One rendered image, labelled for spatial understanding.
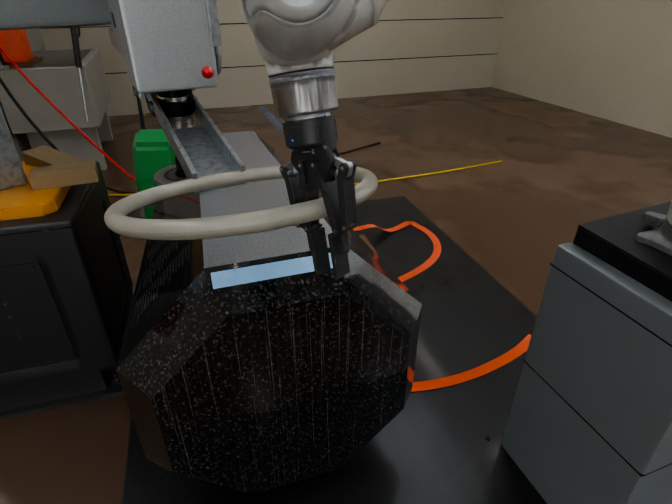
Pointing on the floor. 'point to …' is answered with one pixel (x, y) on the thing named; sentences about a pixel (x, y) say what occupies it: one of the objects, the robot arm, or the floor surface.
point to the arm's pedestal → (595, 388)
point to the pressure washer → (149, 158)
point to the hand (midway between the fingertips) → (329, 253)
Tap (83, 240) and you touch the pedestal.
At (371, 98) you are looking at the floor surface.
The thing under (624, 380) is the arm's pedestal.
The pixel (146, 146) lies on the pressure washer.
